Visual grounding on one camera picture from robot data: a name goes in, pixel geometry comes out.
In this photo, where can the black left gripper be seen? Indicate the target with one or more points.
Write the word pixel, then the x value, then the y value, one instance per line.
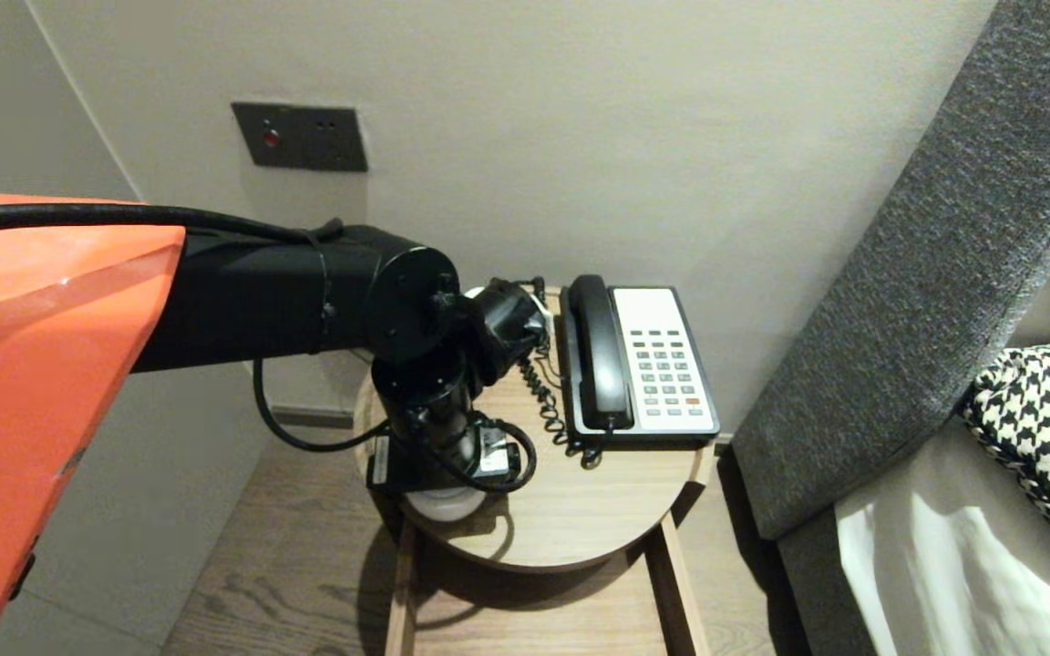
pixel 498 465

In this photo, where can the white round puck device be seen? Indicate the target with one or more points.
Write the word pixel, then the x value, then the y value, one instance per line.
pixel 443 507

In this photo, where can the curved wooden nightstand drawer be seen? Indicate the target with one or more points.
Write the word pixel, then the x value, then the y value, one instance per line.
pixel 534 624

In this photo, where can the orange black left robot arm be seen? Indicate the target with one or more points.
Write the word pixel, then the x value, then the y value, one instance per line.
pixel 261 301

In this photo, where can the round wooden nightstand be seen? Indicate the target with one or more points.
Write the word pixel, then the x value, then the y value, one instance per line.
pixel 580 501

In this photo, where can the black telephone handset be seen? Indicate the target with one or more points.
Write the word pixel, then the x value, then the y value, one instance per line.
pixel 598 355

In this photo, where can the dark skirting board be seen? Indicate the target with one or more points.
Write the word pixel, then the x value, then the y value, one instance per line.
pixel 324 417

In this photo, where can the black and white desk telephone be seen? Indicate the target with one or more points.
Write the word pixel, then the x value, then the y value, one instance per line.
pixel 662 364

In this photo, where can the beige bed duvet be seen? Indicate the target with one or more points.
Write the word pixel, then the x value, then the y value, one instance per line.
pixel 944 565

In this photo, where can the grey fabric headboard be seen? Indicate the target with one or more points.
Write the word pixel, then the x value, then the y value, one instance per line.
pixel 926 273

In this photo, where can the black white houndstooth pillow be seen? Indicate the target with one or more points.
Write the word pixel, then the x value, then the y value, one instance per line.
pixel 1044 428

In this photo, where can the grey fabric bed frame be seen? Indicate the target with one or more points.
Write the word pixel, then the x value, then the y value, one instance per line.
pixel 808 592

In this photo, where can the dark wall switch panel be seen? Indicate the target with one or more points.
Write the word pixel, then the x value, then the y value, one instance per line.
pixel 302 137

